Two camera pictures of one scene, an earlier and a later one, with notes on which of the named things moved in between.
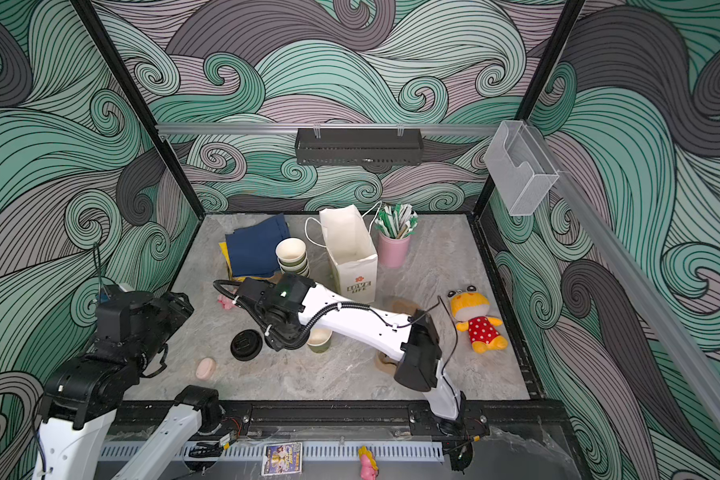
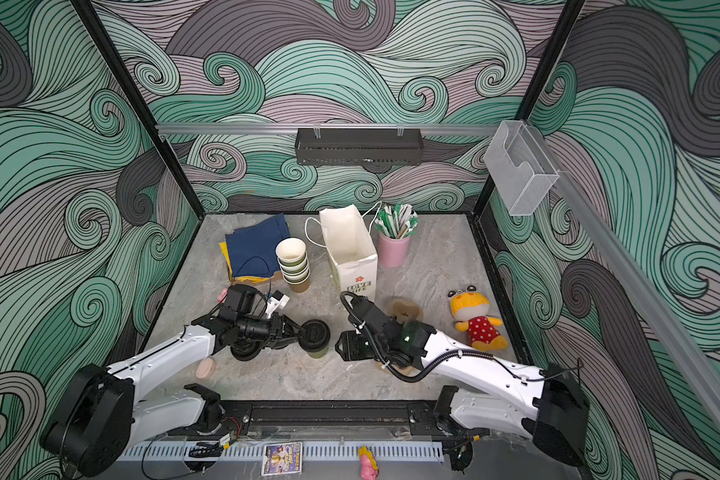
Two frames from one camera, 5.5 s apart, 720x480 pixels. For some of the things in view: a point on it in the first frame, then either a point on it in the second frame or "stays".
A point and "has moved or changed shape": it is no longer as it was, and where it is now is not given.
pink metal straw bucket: x=393 y=252 stays
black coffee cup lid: x=246 y=345 has moved or changed shape
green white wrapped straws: x=398 y=221 stays
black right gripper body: x=277 y=332 to x=359 y=347
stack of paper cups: x=292 y=256 stays
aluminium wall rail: x=465 y=130 stays
